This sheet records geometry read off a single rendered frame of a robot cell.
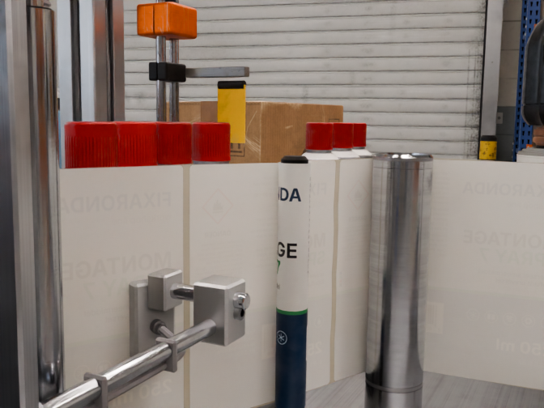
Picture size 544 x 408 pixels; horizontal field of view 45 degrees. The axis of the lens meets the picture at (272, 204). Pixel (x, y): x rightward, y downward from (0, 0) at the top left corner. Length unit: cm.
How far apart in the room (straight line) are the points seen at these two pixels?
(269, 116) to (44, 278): 99
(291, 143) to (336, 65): 378
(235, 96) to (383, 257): 27
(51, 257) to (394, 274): 24
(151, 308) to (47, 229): 11
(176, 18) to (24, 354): 47
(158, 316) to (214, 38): 503
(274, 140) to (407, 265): 83
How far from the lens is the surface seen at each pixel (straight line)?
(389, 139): 497
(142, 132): 47
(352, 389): 53
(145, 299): 33
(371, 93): 497
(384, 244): 42
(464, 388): 56
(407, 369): 44
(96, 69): 64
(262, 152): 119
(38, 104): 24
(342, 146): 85
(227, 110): 64
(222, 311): 31
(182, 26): 65
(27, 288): 21
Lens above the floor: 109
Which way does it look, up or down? 7 degrees down
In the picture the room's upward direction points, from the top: 1 degrees clockwise
